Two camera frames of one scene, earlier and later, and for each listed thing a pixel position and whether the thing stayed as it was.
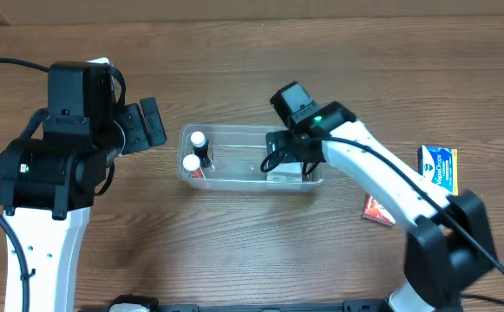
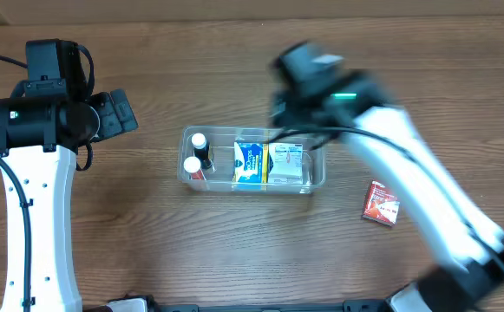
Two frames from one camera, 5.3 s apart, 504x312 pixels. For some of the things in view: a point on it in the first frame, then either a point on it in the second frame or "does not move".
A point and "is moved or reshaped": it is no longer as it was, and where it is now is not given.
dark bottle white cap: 200,148 does not move
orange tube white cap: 192,163 does not move
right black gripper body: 275,145 → 282,108
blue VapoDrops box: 441,167 is moved or reshaped
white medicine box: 286,172 does not move
